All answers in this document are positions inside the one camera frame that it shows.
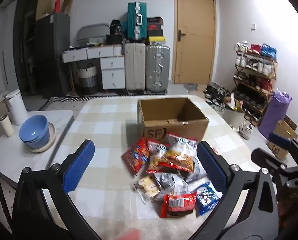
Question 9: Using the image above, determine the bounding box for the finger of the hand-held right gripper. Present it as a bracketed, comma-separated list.
[251, 148, 289, 174]
[268, 132, 298, 152]

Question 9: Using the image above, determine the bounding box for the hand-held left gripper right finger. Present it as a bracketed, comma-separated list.
[191, 141, 287, 240]

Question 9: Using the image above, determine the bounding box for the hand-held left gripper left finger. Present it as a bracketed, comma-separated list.
[11, 139, 102, 240]

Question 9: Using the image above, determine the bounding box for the grey snack packet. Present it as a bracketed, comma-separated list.
[185, 156, 208, 183]

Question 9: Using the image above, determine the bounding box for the blue snack packet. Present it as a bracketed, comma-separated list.
[195, 182, 221, 216]

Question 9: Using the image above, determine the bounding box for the white red snack packet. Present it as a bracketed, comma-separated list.
[167, 132, 197, 153]
[147, 140, 172, 158]

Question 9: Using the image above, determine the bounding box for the orange noodle snack packet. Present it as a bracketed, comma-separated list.
[146, 150, 194, 173]

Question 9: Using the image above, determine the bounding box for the red chocolate snack packet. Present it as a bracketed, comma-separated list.
[160, 191, 198, 218]

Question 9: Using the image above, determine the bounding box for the red biscuit snack packet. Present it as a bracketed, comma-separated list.
[121, 138, 151, 176]

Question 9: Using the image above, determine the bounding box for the yellow candy packet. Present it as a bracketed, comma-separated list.
[133, 175, 162, 203]

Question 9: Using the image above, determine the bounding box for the small printed cardboard box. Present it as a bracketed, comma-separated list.
[266, 116, 298, 160]

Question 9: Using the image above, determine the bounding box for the purple rolled mat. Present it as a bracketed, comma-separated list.
[258, 89, 292, 140]

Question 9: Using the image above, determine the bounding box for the beige plate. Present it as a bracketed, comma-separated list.
[24, 123, 57, 153]

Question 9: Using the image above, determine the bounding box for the blue bowl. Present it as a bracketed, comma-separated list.
[19, 115, 49, 143]
[23, 135, 50, 149]

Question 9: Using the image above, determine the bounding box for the beige checked tablecloth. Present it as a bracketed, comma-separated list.
[43, 95, 272, 240]

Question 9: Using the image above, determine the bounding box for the white trash bin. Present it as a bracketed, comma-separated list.
[223, 100, 247, 130]

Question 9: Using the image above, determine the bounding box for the wooden shoe rack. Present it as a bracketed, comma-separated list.
[233, 40, 278, 128]

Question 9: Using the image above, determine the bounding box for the heap of sneakers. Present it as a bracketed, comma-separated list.
[204, 85, 253, 140]

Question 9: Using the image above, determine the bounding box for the white marble side table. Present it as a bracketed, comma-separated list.
[0, 110, 74, 188]

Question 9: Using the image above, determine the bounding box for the white cup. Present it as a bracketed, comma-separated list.
[0, 115, 14, 137]

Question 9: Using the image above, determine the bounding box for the white kettle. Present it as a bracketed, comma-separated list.
[4, 89, 29, 126]

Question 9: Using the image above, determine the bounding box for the woven laundry basket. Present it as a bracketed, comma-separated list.
[76, 64, 98, 95]

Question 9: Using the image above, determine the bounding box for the white drawer desk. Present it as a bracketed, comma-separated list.
[62, 44, 126, 90]

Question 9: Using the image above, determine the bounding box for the silver suitcase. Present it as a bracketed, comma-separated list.
[145, 44, 171, 93]

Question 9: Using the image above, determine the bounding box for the beige suitcase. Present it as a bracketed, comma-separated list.
[124, 42, 146, 92]

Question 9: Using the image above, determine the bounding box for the grey refrigerator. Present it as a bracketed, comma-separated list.
[35, 12, 71, 98]

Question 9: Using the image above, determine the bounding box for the black storage box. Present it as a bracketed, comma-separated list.
[106, 34, 124, 45]

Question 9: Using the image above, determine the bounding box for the black cabinet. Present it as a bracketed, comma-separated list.
[13, 0, 43, 97]

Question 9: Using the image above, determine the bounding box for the grey oval folding table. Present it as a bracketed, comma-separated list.
[77, 24, 111, 47]

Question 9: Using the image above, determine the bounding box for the yellow black shoe box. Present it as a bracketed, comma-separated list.
[148, 36, 167, 46]

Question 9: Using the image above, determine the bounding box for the wooden door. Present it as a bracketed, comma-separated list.
[172, 0, 216, 85]

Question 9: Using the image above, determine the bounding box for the black paper bag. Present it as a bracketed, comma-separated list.
[110, 19, 122, 36]

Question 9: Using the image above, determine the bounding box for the teal suitcase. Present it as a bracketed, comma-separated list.
[127, 2, 147, 43]

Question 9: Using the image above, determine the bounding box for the brown paper bag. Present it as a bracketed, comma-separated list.
[63, 0, 73, 17]

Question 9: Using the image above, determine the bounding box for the flat cardboard box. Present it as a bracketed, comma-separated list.
[36, 0, 56, 20]

